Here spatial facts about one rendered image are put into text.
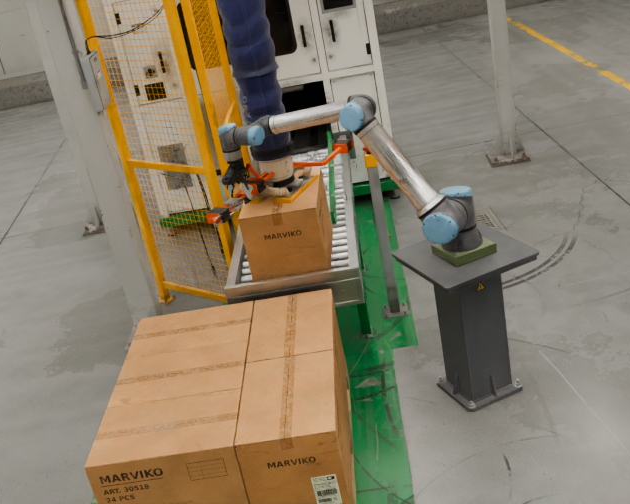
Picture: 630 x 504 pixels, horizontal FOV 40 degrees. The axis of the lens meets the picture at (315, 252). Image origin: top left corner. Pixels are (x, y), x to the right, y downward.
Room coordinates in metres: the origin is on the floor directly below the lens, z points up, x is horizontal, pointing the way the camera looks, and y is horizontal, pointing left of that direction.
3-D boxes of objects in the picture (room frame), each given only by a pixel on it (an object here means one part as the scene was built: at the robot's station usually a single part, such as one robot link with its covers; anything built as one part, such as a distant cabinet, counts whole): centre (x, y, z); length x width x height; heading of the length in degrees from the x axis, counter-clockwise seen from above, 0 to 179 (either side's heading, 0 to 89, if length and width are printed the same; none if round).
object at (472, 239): (3.64, -0.67, 0.84); 0.19 x 0.19 x 0.10
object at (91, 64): (4.85, 0.99, 1.62); 0.20 x 0.05 x 0.30; 175
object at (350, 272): (4.04, 0.15, 0.58); 0.70 x 0.03 x 0.06; 85
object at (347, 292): (4.03, 0.15, 0.47); 0.70 x 0.03 x 0.15; 85
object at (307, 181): (4.35, 0.03, 0.97); 0.34 x 0.10 x 0.05; 150
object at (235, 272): (5.23, 0.37, 0.50); 2.31 x 0.05 x 0.19; 175
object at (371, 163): (4.57, -0.40, 0.50); 0.07 x 0.07 x 1.00; 85
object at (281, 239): (4.38, 0.11, 0.75); 0.60 x 0.40 x 0.40; 173
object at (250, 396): (3.40, 0.50, 0.34); 1.20 x 1.00 x 0.40; 175
